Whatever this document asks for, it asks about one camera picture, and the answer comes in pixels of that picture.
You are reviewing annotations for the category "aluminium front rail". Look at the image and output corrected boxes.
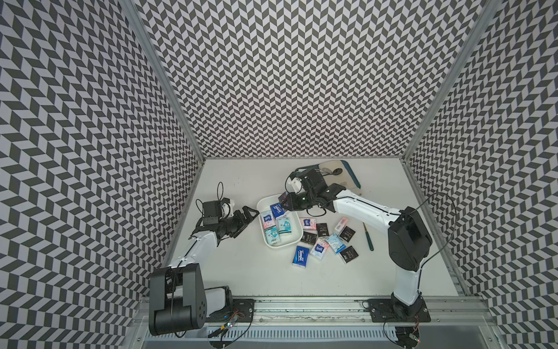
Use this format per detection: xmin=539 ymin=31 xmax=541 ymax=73
xmin=130 ymin=296 xmax=496 ymax=327

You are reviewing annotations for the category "black tissue pack centre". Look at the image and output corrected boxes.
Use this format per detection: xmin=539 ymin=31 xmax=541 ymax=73
xmin=316 ymin=222 xmax=330 ymax=238

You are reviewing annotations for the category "mint green tissue pack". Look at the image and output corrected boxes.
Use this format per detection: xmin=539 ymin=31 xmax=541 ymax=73
xmin=264 ymin=226 xmax=281 ymax=246

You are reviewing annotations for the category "dark blue Tempo pack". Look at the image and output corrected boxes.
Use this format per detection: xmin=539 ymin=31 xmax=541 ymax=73
xmin=270 ymin=203 xmax=286 ymax=219

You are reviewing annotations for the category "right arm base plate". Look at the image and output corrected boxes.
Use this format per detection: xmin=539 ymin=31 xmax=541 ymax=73
xmin=366 ymin=296 xmax=432 ymax=324

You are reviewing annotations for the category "pale blue pink pack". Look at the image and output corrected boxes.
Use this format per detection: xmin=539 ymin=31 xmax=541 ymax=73
xmin=310 ymin=238 xmax=329 ymax=260

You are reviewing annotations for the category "pink slim tissue pack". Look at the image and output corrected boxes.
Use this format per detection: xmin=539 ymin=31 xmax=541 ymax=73
xmin=334 ymin=217 xmax=349 ymax=235

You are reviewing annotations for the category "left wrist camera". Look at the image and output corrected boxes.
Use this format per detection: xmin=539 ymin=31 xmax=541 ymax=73
xmin=202 ymin=198 xmax=235 ymax=226

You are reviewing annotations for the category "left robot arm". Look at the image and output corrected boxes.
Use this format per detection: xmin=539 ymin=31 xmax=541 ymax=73
xmin=148 ymin=202 xmax=260 ymax=336

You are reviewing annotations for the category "beige cloth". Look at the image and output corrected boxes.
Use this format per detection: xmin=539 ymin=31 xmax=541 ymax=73
xmin=320 ymin=160 xmax=363 ymax=197

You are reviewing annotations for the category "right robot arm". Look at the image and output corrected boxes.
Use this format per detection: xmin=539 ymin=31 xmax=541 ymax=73
xmin=279 ymin=183 xmax=432 ymax=321

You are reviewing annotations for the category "black tissue pack lower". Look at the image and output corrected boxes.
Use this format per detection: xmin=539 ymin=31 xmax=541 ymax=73
xmin=339 ymin=247 xmax=359 ymax=263

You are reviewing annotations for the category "black tissue pack upper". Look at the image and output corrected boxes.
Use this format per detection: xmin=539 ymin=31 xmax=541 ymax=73
xmin=339 ymin=226 xmax=356 ymax=243

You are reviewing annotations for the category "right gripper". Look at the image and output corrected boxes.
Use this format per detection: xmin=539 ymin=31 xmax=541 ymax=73
xmin=280 ymin=189 xmax=317 ymax=211

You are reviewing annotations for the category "black tissue pack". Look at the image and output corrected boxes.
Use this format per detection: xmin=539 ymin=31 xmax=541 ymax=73
xmin=316 ymin=222 xmax=330 ymax=238
xmin=300 ymin=231 xmax=318 ymax=246
xmin=339 ymin=226 xmax=356 ymax=243
xmin=339 ymin=247 xmax=359 ymax=263

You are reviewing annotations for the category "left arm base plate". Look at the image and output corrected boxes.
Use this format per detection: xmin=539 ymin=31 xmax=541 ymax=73
xmin=206 ymin=298 xmax=255 ymax=324

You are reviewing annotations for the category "blue Tempo pack lower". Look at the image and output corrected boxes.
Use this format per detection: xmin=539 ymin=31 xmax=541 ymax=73
xmin=292 ymin=246 xmax=310 ymax=268

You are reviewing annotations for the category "black tissue pack left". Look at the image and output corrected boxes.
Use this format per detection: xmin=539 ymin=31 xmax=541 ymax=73
xmin=300 ymin=231 xmax=318 ymax=246

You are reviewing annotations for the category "purple tissue pack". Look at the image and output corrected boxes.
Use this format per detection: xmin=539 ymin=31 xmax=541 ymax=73
xmin=279 ymin=191 xmax=292 ymax=211

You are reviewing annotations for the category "pink white tissue pack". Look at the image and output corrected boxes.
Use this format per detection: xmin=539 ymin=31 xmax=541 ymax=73
xmin=300 ymin=218 xmax=317 ymax=231

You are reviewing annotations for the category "white storage box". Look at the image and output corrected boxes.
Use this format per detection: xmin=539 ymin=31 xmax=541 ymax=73
xmin=257 ymin=195 xmax=303 ymax=249

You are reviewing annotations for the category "teal cartoon tissue pack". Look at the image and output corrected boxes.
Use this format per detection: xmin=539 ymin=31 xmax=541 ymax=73
xmin=276 ymin=217 xmax=292 ymax=235

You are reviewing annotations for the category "light blue tissue pack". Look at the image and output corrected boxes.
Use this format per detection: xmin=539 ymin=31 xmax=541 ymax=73
xmin=326 ymin=234 xmax=347 ymax=254

